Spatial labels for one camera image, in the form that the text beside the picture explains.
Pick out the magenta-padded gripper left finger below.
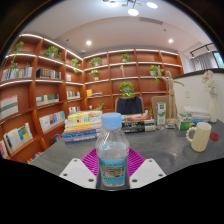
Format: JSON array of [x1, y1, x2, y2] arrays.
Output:
[[59, 148, 101, 190]]

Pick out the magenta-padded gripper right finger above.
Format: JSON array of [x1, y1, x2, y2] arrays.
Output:
[[125, 148, 167, 190]]

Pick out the clear blue-capped water bottle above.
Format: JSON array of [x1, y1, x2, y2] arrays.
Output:
[[95, 112, 131, 191]]

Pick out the stack of colourful books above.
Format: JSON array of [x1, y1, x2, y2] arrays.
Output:
[[62, 110, 103, 144]]

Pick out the stack of dark books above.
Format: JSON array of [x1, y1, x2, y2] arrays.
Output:
[[120, 113, 157, 134]]

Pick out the green and white carton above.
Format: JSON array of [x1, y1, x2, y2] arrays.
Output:
[[155, 102, 167, 127]]

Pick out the green and white box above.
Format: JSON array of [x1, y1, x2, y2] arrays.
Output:
[[176, 112, 194, 131]]

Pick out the cream ceramic mug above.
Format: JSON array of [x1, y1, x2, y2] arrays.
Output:
[[185, 121, 213, 153]]

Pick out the black office chair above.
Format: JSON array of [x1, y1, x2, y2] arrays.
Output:
[[114, 95, 145, 116]]

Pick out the tan chair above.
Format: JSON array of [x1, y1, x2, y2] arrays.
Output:
[[150, 95, 170, 117]]

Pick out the flat round red coaster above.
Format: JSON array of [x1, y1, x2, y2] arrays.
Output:
[[209, 132, 220, 142]]

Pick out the wooden bookshelf unit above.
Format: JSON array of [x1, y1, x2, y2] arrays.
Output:
[[0, 32, 185, 165]]

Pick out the wooden artist mannequin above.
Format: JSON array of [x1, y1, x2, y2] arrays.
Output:
[[165, 70, 185, 126]]

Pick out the white vase with flowers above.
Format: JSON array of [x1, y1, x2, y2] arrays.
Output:
[[201, 69, 220, 123]]

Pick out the grey window curtain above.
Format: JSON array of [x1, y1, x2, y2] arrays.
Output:
[[192, 51, 218, 71]]

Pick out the ceiling lights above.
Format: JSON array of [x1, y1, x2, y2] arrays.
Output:
[[102, 0, 160, 17]]

